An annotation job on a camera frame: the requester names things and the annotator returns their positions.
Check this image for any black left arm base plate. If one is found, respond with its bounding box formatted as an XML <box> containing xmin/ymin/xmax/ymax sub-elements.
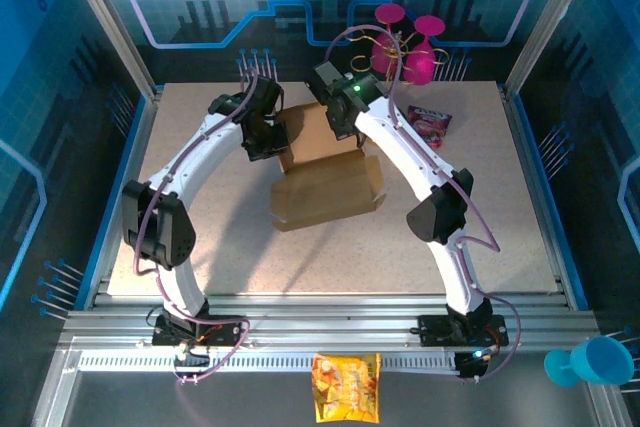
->
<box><xmin>151</xmin><ymin>314</ymin><xmax>244</xmax><ymax>348</ymax></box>

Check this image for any gold wire glass rack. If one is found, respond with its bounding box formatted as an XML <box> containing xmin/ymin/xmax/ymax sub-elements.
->
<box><xmin>348</xmin><ymin>26</ymin><xmax>450</xmax><ymax>86</ymax></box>

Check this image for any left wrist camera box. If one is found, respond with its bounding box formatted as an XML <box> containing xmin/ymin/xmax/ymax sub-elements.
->
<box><xmin>247</xmin><ymin>75</ymin><xmax>285</xmax><ymax>121</ymax></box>

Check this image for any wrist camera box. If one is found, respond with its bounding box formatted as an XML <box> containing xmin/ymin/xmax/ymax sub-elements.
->
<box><xmin>304</xmin><ymin>61</ymin><xmax>346</xmax><ymax>98</ymax></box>
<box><xmin>247</xmin><ymin>75</ymin><xmax>285</xmax><ymax>121</ymax></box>

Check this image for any pink plastic goblet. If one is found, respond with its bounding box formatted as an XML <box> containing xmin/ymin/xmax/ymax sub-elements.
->
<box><xmin>402</xmin><ymin>15</ymin><xmax>446</xmax><ymax>87</ymax></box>
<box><xmin>370</xmin><ymin>3</ymin><xmax>405</xmax><ymax>76</ymax></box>

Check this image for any aluminium side rail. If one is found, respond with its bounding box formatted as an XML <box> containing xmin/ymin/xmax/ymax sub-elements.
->
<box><xmin>82</xmin><ymin>89</ymin><xmax>164</xmax><ymax>311</ymax></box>
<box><xmin>499</xmin><ymin>84</ymin><xmax>576</xmax><ymax>311</ymax></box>

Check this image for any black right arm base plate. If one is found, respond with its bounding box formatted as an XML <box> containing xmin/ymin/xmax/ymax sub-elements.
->
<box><xmin>417</xmin><ymin>314</ymin><xmax>510</xmax><ymax>348</ymax></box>

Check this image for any blue plastic goblet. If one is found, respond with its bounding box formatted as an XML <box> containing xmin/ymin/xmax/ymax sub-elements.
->
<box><xmin>543</xmin><ymin>335</ymin><xmax>635</xmax><ymax>388</ymax></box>

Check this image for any brown cardboard paper box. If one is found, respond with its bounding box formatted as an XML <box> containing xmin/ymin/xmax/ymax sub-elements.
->
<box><xmin>269</xmin><ymin>100</ymin><xmax>386</xmax><ymax>233</ymax></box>

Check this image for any white slotted cable duct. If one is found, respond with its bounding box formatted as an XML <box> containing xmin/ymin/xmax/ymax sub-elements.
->
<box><xmin>74</xmin><ymin>352</ymin><xmax>464</xmax><ymax>374</ymax></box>

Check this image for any small black controller board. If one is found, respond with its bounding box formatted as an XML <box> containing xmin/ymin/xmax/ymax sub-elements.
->
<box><xmin>173</xmin><ymin>346</ymin><xmax>211</xmax><ymax>367</ymax></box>
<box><xmin>454</xmin><ymin>349</ymin><xmax>490</xmax><ymax>381</ymax></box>

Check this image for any aluminium upright post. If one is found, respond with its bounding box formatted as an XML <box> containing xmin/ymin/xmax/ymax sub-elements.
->
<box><xmin>54</xmin><ymin>0</ymin><xmax>162</xmax><ymax>101</ymax></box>
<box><xmin>501</xmin><ymin>0</ymin><xmax>603</xmax><ymax>98</ymax></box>

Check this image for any yellow chips bag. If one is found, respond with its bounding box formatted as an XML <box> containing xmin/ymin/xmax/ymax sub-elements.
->
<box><xmin>310</xmin><ymin>352</ymin><xmax>382</xmax><ymax>424</ymax></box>

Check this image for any purple snack packet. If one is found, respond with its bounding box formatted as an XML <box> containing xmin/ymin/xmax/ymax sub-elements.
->
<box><xmin>406</xmin><ymin>105</ymin><xmax>454</xmax><ymax>149</ymax></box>

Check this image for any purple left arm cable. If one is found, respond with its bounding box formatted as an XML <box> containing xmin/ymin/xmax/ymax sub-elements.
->
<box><xmin>132</xmin><ymin>66</ymin><xmax>251</xmax><ymax>386</ymax></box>

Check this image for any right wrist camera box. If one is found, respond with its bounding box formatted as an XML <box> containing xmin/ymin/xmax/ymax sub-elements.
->
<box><xmin>304</xmin><ymin>61</ymin><xmax>346</xmax><ymax>98</ymax></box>

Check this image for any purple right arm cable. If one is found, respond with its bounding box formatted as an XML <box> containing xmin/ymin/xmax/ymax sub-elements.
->
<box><xmin>324</xmin><ymin>24</ymin><xmax>524</xmax><ymax>383</ymax></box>

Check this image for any aluminium frame cross rail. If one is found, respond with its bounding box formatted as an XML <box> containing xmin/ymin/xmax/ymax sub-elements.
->
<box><xmin>57</xmin><ymin>294</ymin><xmax>601</xmax><ymax>354</ymax></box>

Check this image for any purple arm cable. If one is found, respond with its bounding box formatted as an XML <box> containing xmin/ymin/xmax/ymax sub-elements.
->
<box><xmin>132</xmin><ymin>66</ymin><xmax>251</xmax><ymax>386</ymax></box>
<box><xmin>324</xmin><ymin>24</ymin><xmax>524</xmax><ymax>383</ymax></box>

